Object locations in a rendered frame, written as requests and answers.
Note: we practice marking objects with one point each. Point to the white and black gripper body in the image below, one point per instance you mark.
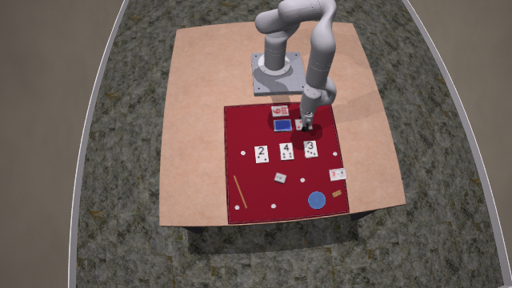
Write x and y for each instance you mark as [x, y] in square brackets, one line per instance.
[306, 118]

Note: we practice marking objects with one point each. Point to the dark red card cloth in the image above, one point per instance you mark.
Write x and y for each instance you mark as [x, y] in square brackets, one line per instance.
[250, 126]

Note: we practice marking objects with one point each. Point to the blue round disc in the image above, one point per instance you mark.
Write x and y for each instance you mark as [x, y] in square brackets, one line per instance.
[317, 200]

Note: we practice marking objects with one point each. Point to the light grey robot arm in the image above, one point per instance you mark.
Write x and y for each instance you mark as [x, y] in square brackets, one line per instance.
[322, 51]

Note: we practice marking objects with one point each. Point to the blue playing card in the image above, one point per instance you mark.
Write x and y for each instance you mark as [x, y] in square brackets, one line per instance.
[282, 125]

